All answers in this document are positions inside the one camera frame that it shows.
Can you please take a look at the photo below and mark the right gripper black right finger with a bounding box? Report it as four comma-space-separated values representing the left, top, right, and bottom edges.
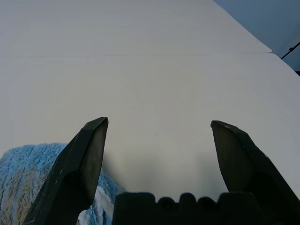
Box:
210, 120, 300, 225

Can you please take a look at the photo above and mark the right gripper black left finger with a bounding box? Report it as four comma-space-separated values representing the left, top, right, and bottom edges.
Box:
23, 116, 109, 225

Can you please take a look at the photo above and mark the blue fluffy rag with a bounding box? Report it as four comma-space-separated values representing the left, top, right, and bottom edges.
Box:
0, 142, 124, 225

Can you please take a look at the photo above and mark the black cable beyond table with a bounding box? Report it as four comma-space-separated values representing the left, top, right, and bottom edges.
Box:
280, 41, 300, 60

